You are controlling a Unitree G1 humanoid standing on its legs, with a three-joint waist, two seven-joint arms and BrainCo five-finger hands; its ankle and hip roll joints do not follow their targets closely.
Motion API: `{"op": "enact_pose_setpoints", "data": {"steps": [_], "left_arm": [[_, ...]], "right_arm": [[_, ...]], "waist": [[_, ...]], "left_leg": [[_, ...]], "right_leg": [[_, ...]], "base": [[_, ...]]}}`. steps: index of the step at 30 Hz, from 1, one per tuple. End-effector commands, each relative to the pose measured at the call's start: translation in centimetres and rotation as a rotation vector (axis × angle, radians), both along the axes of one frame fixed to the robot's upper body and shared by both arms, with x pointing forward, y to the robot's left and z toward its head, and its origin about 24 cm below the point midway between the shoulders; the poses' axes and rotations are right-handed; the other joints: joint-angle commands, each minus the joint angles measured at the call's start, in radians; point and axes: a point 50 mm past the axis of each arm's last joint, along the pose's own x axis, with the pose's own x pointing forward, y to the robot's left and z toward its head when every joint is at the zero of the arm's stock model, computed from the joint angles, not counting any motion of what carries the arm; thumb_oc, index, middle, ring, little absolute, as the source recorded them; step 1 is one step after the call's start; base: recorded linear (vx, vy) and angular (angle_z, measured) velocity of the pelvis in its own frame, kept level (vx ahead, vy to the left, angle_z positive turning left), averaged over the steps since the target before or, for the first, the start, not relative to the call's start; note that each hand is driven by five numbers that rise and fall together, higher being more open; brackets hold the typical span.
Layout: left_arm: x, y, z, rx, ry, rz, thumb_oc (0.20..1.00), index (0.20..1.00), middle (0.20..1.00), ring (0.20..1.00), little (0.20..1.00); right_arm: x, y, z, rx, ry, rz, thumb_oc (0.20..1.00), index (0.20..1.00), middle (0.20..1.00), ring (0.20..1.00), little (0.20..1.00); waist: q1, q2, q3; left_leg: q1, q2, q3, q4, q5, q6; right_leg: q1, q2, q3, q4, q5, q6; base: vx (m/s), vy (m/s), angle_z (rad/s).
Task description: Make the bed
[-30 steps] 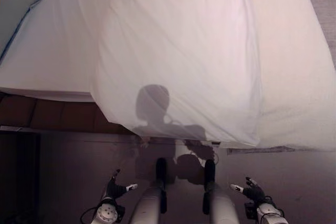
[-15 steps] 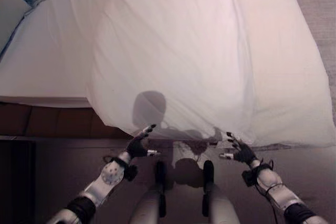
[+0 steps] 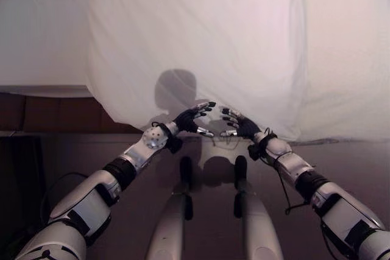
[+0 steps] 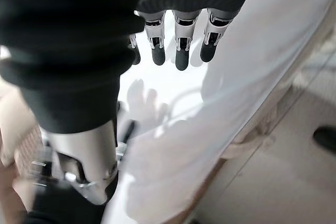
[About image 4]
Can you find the dark robot foot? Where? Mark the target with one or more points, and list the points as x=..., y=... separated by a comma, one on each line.
x=325, y=137

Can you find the white bed sheet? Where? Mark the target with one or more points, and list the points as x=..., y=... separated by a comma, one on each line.
x=168, y=87

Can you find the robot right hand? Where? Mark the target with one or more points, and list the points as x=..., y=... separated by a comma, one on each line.
x=68, y=51

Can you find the white duvet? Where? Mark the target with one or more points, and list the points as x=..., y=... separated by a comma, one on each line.
x=236, y=98

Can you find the beige woven headboard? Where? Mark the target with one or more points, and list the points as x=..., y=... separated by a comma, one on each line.
x=18, y=129

